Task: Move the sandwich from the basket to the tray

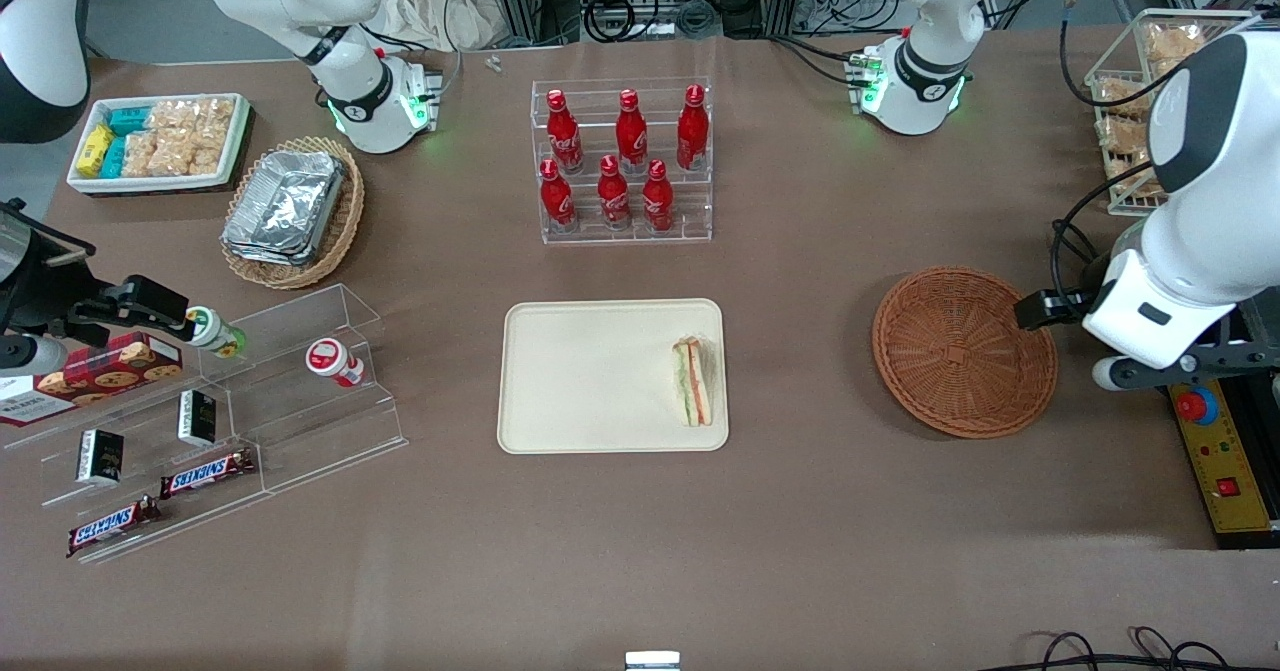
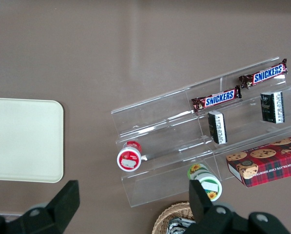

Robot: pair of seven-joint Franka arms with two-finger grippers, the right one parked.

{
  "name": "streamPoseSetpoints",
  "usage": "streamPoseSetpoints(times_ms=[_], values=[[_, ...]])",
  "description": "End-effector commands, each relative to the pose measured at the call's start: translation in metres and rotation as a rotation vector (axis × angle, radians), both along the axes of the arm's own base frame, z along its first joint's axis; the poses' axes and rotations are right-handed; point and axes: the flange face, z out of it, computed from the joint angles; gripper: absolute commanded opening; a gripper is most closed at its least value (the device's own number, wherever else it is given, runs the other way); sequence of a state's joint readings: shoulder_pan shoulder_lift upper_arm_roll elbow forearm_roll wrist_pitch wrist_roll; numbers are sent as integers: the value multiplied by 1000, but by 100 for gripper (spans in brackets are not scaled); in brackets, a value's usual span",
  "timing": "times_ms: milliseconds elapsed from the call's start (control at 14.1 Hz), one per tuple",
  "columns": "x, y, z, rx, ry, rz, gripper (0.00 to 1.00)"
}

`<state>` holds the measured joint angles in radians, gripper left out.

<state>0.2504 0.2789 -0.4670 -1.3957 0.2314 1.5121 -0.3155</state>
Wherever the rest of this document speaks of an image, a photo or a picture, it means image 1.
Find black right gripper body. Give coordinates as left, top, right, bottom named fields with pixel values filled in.
left=0, top=201, right=97, bottom=344

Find triangle sandwich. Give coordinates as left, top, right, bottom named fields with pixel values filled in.
left=671, top=335, right=720, bottom=428

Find brown wicker basket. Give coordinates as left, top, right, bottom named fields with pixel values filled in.
left=871, top=265, right=1059, bottom=441

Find light wicker basket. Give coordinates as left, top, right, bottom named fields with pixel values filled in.
left=219, top=135, right=367, bottom=291

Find cream plastic tray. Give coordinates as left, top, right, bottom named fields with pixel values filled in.
left=497, top=298, right=730, bottom=454

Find red plaid cookie box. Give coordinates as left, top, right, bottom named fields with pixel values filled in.
left=0, top=332, right=185, bottom=428

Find green sunflower snack cup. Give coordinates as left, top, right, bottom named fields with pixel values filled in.
left=187, top=307, right=247, bottom=360

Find small black chocolate box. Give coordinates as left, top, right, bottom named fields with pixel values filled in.
left=76, top=429, right=126, bottom=486
left=177, top=389, right=219, bottom=450

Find white rectangular snack bin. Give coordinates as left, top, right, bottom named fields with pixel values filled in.
left=66, top=92, right=252, bottom=196

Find yellow snack packet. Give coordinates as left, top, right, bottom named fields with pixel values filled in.
left=77, top=123, right=115, bottom=178

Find clear rice cracker bag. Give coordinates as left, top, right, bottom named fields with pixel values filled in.
left=156, top=131, right=227, bottom=178
left=196, top=96, right=238, bottom=152
left=147, top=98, right=201, bottom=135
left=122, top=131, right=160, bottom=179

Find stacked aluminium foil trays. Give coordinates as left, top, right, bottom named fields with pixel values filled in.
left=221, top=148, right=347, bottom=268

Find yellow emergency stop box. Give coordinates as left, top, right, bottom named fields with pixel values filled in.
left=1165, top=381, right=1279, bottom=537

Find bagged pastry snack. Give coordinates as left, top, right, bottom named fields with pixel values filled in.
left=1099, top=117, right=1153, bottom=164
left=1097, top=75, right=1161, bottom=118
left=1144, top=23, right=1207, bottom=78

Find Snickers chocolate bar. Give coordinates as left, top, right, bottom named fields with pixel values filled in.
left=66, top=496, right=162, bottom=559
left=159, top=447, right=257, bottom=500

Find red lidded snack cup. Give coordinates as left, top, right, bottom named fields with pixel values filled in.
left=305, top=337, right=367, bottom=390

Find black side stand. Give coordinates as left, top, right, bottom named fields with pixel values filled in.
left=1160, top=296, right=1280, bottom=552

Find clear acrylic tiered snack stand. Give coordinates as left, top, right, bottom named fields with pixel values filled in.
left=0, top=284, right=409, bottom=564

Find clear acrylic bottle stand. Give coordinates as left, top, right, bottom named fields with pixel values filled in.
left=529, top=76, right=715, bottom=246

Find red cola bottle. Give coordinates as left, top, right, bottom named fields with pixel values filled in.
left=614, top=89, right=649, bottom=175
left=641, top=158, right=676, bottom=233
left=596, top=154, right=633, bottom=232
left=545, top=89, right=585, bottom=175
left=676, top=84, right=711, bottom=173
left=539, top=158, right=577, bottom=233

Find white crumpled cloth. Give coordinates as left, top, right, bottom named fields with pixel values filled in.
left=374, top=0, right=503, bottom=53

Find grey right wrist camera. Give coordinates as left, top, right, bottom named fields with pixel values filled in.
left=0, top=335, right=70, bottom=375

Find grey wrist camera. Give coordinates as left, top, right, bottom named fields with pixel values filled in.
left=1091, top=353, right=1142, bottom=393
left=0, top=335, right=70, bottom=375

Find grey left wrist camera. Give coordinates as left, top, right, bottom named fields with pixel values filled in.
left=1091, top=353, right=1142, bottom=393

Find white wire basket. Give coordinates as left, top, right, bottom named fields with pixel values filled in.
left=1084, top=8, right=1263, bottom=218

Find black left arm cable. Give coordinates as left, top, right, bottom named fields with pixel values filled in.
left=1048, top=0, right=1161, bottom=298

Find black floor cables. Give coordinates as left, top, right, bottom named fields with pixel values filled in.
left=1004, top=627, right=1280, bottom=671

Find black coiled cable bundle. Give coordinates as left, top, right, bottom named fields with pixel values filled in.
left=582, top=0, right=723, bottom=44

